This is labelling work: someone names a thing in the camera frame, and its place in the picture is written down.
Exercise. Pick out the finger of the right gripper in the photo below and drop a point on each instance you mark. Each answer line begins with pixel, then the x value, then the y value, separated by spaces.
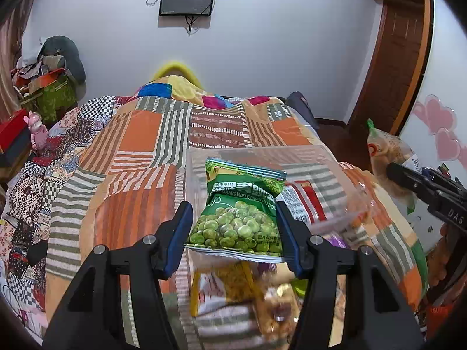
pixel 440 180
pixel 417 183

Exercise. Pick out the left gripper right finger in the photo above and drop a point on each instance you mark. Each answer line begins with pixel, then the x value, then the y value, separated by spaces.
pixel 376 314

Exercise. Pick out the orange noodle balls bag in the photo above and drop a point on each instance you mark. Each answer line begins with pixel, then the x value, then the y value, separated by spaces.
pixel 390 159

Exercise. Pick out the yellow chips bag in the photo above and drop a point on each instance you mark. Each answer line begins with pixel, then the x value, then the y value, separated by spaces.
pixel 220 287

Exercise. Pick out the green peas snack bag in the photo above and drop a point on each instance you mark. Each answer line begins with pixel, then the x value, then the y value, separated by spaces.
pixel 239 219

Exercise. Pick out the brown wooden door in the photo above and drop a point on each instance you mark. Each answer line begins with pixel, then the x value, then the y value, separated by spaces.
pixel 396 67

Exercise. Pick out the clear plastic storage bin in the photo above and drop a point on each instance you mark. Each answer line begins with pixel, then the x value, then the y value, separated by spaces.
pixel 343 201

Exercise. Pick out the red snack packet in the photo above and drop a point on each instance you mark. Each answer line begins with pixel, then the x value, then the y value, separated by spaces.
pixel 303 203

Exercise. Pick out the patchwork orange striped bedspread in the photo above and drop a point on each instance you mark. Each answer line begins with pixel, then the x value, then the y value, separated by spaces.
pixel 116 169

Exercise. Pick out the grey bag on bed edge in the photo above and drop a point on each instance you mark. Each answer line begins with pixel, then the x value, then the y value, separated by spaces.
pixel 298 103

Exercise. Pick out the dark blue box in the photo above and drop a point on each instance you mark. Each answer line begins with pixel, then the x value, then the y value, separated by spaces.
pixel 20 144

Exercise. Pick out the pink rabbit plush toy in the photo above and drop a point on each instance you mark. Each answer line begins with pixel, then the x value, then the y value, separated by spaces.
pixel 38 131

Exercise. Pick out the red box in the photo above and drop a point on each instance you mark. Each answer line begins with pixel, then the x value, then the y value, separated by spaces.
pixel 11 128

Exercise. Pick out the colourful pillow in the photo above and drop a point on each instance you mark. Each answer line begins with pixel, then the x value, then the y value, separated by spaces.
pixel 180 88

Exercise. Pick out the grey plush pillow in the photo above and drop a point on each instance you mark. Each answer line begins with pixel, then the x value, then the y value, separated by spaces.
pixel 65 47

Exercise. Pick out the striped pink curtain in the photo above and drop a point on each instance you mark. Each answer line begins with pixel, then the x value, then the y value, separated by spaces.
pixel 14 18

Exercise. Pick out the pink heart wall stickers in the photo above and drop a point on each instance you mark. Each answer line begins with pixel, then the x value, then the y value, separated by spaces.
pixel 441 122

